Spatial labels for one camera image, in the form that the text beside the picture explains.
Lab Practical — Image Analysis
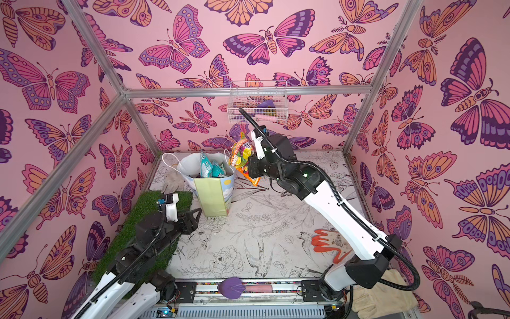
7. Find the orange Fox's fruits bag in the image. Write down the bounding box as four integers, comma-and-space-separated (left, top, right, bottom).
229, 132, 260, 186

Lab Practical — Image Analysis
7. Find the white paper bag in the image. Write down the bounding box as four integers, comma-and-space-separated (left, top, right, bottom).
161, 152, 236, 217

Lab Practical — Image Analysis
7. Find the small teal mint bag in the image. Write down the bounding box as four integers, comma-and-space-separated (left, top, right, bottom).
200, 152, 213, 178

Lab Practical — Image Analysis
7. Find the teal mint candy bag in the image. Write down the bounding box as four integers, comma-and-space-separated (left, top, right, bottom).
211, 162, 227, 178

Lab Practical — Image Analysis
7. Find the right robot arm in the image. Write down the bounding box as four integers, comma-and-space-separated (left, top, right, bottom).
239, 108, 421, 301

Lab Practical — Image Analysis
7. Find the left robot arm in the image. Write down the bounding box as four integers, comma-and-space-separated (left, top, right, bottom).
71, 191, 202, 318

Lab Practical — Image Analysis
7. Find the green artificial grass mat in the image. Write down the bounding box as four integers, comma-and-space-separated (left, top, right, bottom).
91, 190, 194, 288

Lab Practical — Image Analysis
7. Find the grey work glove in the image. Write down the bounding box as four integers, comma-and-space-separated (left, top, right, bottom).
161, 168, 185, 194

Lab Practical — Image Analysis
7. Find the purple tool in basket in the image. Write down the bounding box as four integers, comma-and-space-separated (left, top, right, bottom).
257, 100, 275, 109

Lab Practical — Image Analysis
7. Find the red coated garden glove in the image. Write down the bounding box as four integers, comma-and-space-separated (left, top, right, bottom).
312, 229, 354, 264

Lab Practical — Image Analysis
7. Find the beige leather glove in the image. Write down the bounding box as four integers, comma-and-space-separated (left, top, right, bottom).
352, 283, 418, 318

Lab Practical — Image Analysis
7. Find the white wire basket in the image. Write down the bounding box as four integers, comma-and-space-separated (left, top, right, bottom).
225, 80, 289, 124

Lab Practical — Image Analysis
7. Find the purple trowel pink handle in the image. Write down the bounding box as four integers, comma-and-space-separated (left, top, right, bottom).
217, 277, 273, 300

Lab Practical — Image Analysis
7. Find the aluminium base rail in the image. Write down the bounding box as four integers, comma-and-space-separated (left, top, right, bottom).
142, 279, 351, 318

